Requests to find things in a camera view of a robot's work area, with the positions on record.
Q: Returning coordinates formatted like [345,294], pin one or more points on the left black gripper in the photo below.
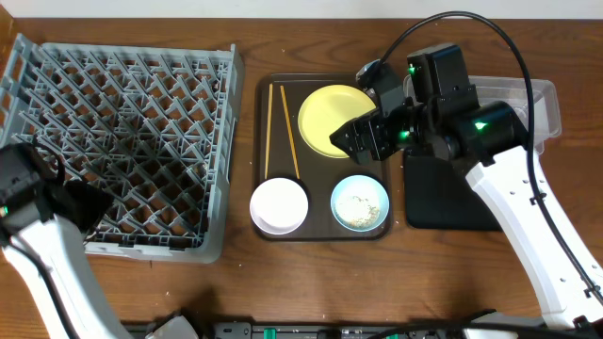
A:
[75,205]

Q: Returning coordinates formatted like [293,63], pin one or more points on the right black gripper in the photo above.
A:
[373,122]

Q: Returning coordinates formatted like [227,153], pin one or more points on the light blue bowl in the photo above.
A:
[360,203]

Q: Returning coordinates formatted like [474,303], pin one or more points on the wooden chopstick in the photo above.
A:
[268,131]
[290,133]

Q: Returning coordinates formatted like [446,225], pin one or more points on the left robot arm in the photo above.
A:
[44,219]

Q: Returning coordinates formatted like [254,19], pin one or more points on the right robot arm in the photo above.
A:
[565,276]

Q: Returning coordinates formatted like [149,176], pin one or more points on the black rectangular waste tray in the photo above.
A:
[437,198]

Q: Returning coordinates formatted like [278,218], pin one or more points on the grey plastic dishwasher rack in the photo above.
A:
[152,127]

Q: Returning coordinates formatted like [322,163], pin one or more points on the clear plastic waste bin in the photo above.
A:
[537,103]

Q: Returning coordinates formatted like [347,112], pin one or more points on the yellow round plate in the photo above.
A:
[325,110]

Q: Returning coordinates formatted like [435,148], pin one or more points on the dark brown serving tray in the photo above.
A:
[319,174]

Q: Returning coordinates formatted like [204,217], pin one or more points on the white pink round bowl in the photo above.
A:
[279,206]

